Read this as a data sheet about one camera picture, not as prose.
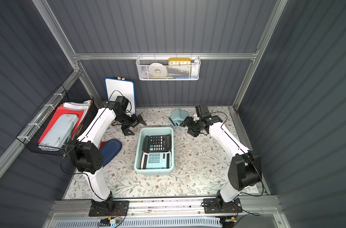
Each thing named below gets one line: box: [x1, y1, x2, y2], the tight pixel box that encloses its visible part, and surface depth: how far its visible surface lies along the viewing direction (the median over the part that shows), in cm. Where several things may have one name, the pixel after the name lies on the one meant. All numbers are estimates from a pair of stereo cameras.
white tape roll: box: [148, 62, 168, 77], surface depth 86 cm
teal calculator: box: [145, 151, 172, 170], surface depth 84 cm
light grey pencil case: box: [38, 114, 79, 149], surface depth 68 cm
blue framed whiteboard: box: [104, 78, 136, 115], surface depth 91 cm
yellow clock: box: [167, 57, 192, 66], surface depth 90 cm
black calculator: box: [142, 133, 172, 153], surface depth 91 cm
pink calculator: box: [140, 152, 149, 170], surface depth 84 cm
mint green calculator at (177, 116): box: [168, 108, 190, 128], surface depth 111 cm
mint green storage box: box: [134, 126, 175, 176], surface depth 86 cm
